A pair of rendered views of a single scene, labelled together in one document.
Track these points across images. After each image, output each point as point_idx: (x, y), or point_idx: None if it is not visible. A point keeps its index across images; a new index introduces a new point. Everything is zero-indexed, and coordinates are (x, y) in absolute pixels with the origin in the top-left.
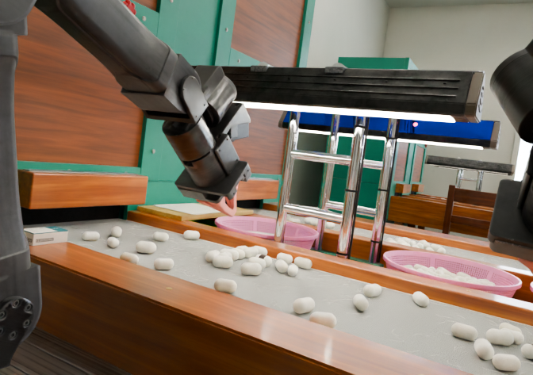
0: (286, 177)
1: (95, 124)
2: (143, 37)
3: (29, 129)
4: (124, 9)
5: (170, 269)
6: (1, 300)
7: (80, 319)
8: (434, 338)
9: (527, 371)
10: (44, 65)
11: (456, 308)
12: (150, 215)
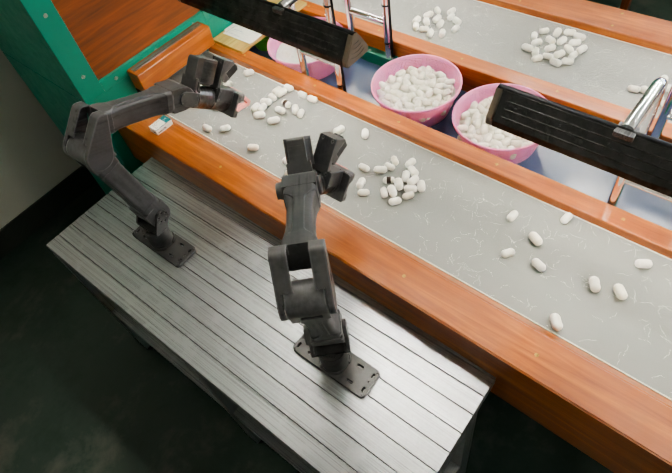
0: None
1: (155, 7)
2: (152, 104)
3: (119, 41)
4: (138, 105)
5: (230, 129)
6: (156, 214)
7: (192, 177)
8: None
9: (375, 193)
10: None
11: (388, 134)
12: (221, 49)
